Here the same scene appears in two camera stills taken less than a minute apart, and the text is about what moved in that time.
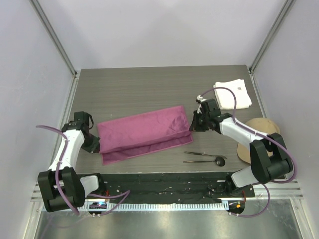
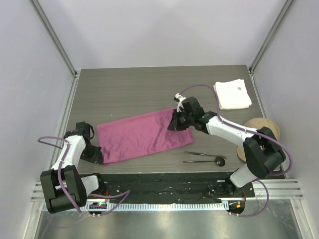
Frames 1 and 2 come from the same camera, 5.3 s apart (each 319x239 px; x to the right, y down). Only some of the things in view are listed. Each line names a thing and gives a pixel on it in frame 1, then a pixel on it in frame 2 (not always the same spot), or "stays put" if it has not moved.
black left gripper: (94, 148) -> (96, 158)
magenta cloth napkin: (125, 138) stays put
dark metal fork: (204, 154) stays put
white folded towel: (226, 97) stays put
